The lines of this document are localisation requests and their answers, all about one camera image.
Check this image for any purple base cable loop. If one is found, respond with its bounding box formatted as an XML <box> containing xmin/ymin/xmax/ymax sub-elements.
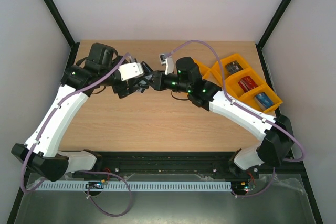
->
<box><xmin>83</xmin><ymin>169</ymin><xmax>132</xmax><ymax>217</ymax></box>

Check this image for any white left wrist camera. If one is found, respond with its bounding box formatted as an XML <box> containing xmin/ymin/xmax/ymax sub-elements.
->
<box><xmin>117</xmin><ymin>62</ymin><xmax>144</xmax><ymax>81</ymax></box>

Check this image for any black frame post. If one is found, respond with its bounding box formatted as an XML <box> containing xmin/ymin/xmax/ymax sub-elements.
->
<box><xmin>257</xmin><ymin>0</ymin><xmax>309</xmax><ymax>49</ymax></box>
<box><xmin>27</xmin><ymin>0</ymin><xmax>79</xmax><ymax>49</ymax></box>

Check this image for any red VIP card stack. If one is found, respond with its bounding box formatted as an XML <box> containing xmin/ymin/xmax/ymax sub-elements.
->
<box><xmin>238</xmin><ymin>76</ymin><xmax>258</xmax><ymax>92</ymax></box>

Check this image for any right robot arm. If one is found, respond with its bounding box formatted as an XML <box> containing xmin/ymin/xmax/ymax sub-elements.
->
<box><xmin>152</xmin><ymin>54</ymin><xmax>293</xmax><ymax>178</ymax></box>

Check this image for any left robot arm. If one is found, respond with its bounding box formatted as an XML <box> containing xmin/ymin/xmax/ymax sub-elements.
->
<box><xmin>12</xmin><ymin>43</ymin><xmax>144</xmax><ymax>182</ymax></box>

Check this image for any yellow bin with red cards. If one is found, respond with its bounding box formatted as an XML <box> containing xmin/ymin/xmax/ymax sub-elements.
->
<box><xmin>225</xmin><ymin>67</ymin><xmax>265</xmax><ymax>98</ymax></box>

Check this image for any black leather card holder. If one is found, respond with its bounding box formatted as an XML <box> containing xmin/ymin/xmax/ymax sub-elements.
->
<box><xmin>138</xmin><ymin>61</ymin><xmax>153</xmax><ymax>93</ymax></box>

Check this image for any yellow bin with black cards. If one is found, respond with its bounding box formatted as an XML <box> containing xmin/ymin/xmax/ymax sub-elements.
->
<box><xmin>211</xmin><ymin>54</ymin><xmax>250</xmax><ymax>84</ymax></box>

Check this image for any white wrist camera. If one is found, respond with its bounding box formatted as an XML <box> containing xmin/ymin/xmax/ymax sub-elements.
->
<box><xmin>117</xmin><ymin>62</ymin><xmax>144</xmax><ymax>81</ymax></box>
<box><xmin>159</xmin><ymin>53</ymin><xmax>174</xmax><ymax>75</ymax></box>

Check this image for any black card stack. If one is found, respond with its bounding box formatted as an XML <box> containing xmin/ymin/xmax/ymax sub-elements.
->
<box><xmin>225</xmin><ymin>61</ymin><xmax>243</xmax><ymax>74</ymax></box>

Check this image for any white slotted cable duct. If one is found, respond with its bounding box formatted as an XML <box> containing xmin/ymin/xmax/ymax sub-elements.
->
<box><xmin>37</xmin><ymin>180</ymin><xmax>232</xmax><ymax>192</ymax></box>

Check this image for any black frame post left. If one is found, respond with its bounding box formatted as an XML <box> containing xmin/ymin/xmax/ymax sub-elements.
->
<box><xmin>27</xmin><ymin>0</ymin><xmax>79</xmax><ymax>49</ymax></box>

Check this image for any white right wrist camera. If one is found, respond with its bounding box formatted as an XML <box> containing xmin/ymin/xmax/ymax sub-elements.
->
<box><xmin>159</xmin><ymin>53</ymin><xmax>174</xmax><ymax>75</ymax></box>

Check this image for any yellow bin with blue cards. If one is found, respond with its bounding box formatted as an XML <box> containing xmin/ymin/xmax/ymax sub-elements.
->
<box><xmin>238</xmin><ymin>84</ymin><xmax>283</xmax><ymax>117</ymax></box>

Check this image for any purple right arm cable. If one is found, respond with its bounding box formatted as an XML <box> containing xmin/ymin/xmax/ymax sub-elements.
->
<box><xmin>165</xmin><ymin>39</ymin><xmax>307</xmax><ymax>162</ymax></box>

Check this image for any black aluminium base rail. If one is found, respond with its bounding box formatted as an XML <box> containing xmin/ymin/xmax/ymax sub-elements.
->
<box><xmin>61</xmin><ymin>151</ymin><xmax>263</xmax><ymax>180</ymax></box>

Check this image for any blue card stack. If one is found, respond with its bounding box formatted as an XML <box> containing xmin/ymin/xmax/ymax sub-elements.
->
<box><xmin>254</xmin><ymin>92</ymin><xmax>274</xmax><ymax>110</ymax></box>

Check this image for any black frame post right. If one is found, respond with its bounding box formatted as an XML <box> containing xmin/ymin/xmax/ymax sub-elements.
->
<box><xmin>257</xmin><ymin>0</ymin><xmax>309</xmax><ymax>49</ymax></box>

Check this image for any yellow bin with white cards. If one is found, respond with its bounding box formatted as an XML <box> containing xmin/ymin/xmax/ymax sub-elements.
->
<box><xmin>194</xmin><ymin>60</ymin><xmax>211</xmax><ymax>79</ymax></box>

